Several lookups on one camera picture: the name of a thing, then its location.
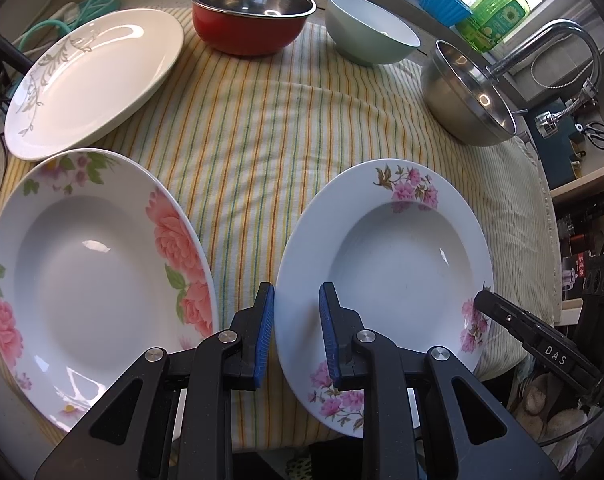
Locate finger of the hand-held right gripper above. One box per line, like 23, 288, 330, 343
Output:
474, 290, 540, 348

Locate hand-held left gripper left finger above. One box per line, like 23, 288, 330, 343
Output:
34, 281, 275, 480

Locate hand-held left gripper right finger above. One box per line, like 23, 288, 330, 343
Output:
318, 281, 575, 480

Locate white plate small pink flowers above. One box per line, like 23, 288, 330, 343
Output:
274, 160, 493, 438

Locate white plate large pink roses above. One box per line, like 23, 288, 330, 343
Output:
0, 148, 220, 435

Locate stainless steel bowl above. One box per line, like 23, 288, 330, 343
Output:
421, 40, 517, 147

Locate light blue ceramic bowl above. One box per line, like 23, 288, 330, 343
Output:
325, 0, 421, 67

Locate red bowl steel interior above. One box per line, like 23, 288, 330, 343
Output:
190, 0, 317, 57

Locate white plate grey leaf print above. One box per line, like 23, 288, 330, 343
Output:
4, 8, 185, 162

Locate beige fuzzy slipper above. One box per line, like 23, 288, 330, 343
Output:
546, 407, 587, 461
524, 375, 552, 416

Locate dark printed box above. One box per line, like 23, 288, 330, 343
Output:
562, 252, 590, 293

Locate dark teal knife block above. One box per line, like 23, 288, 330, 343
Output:
526, 105, 582, 188

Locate yellow striped cloth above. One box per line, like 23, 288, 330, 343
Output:
0, 5, 555, 453

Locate chrome faucet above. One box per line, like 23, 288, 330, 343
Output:
484, 19, 603, 140

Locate green dish soap bottle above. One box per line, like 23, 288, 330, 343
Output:
456, 0, 531, 52

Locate blue ribbed cup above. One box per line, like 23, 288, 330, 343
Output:
418, 0, 473, 28

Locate white power strip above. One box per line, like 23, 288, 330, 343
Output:
47, 2, 83, 28

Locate black tripod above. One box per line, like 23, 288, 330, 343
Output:
0, 27, 35, 81

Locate black handled scissors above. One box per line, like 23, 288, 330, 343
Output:
579, 121, 604, 151

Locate metal bead chain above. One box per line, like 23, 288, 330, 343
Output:
530, 35, 590, 90

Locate green hose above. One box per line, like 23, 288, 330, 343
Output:
12, 0, 128, 61

